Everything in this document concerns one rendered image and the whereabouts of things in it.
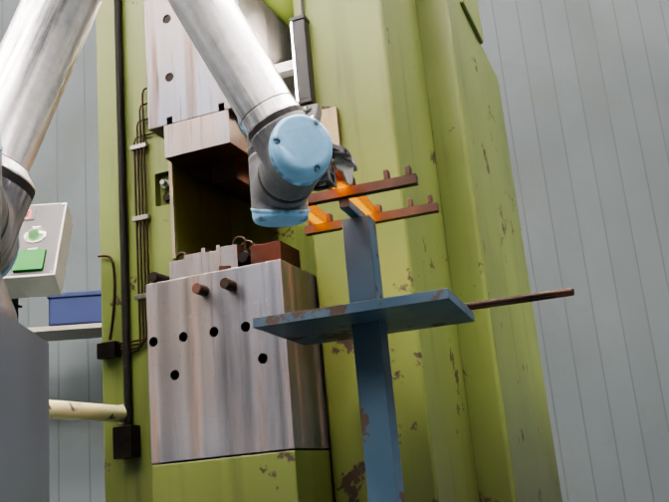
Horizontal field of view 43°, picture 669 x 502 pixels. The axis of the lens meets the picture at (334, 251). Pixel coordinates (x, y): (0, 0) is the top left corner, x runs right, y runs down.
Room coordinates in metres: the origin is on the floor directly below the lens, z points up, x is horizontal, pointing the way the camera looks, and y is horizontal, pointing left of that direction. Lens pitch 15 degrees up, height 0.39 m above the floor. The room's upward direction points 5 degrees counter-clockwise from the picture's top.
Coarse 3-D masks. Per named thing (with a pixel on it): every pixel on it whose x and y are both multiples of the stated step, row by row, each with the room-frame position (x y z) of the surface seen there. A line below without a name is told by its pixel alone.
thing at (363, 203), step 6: (336, 174) 1.59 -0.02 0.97; (336, 180) 1.61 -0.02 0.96; (342, 180) 1.61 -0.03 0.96; (342, 186) 1.67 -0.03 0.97; (348, 198) 1.75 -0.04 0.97; (354, 198) 1.75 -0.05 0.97; (360, 198) 1.76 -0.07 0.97; (366, 198) 1.81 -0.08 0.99; (360, 204) 1.79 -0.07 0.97; (366, 204) 1.80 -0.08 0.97; (372, 204) 1.86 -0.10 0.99; (366, 210) 1.84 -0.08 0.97; (372, 210) 1.85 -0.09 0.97
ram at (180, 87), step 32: (160, 0) 2.15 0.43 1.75; (256, 0) 2.18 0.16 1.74; (160, 32) 2.16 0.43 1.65; (256, 32) 2.17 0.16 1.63; (288, 32) 2.39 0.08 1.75; (160, 64) 2.16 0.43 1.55; (192, 64) 2.12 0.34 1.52; (288, 64) 2.23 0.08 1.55; (160, 96) 2.16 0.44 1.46; (192, 96) 2.12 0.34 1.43; (224, 96) 2.09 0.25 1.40; (160, 128) 2.18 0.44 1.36
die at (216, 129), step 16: (224, 112) 2.09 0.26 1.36; (176, 128) 2.14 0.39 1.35; (192, 128) 2.13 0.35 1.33; (208, 128) 2.11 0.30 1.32; (224, 128) 2.09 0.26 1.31; (240, 128) 2.15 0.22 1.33; (176, 144) 2.14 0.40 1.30; (192, 144) 2.13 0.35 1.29; (208, 144) 2.11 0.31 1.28; (224, 144) 2.10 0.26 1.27; (240, 144) 2.14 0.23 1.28; (176, 160) 2.18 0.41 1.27; (192, 160) 2.19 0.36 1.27; (208, 160) 2.20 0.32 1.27; (208, 176) 2.33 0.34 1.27
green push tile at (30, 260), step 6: (24, 252) 2.13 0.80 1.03; (30, 252) 2.13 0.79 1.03; (36, 252) 2.13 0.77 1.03; (42, 252) 2.13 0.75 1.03; (18, 258) 2.11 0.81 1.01; (24, 258) 2.11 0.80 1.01; (30, 258) 2.11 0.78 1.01; (36, 258) 2.12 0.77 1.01; (42, 258) 2.12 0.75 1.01; (18, 264) 2.10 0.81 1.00; (24, 264) 2.10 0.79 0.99; (30, 264) 2.10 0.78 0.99; (36, 264) 2.10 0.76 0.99; (42, 264) 2.11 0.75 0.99; (12, 270) 2.10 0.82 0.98; (18, 270) 2.09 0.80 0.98; (24, 270) 2.10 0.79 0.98; (30, 270) 2.10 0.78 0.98; (36, 270) 2.10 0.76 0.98; (42, 270) 2.11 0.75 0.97
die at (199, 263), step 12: (204, 252) 2.12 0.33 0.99; (216, 252) 2.11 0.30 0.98; (228, 252) 2.10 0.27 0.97; (240, 252) 2.11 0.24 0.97; (180, 264) 2.15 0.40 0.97; (192, 264) 2.13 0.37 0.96; (204, 264) 2.12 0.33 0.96; (216, 264) 2.11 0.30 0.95; (228, 264) 2.10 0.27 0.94; (240, 264) 2.10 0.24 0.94; (180, 276) 2.15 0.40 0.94
